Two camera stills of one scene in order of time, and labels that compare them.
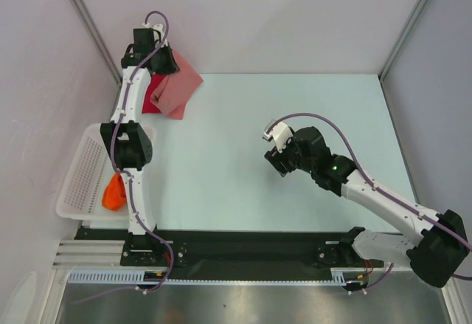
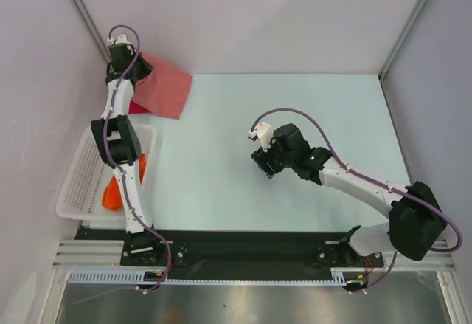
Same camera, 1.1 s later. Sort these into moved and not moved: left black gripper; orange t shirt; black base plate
Moved: left black gripper
Not moved: orange t shirt; black base plate
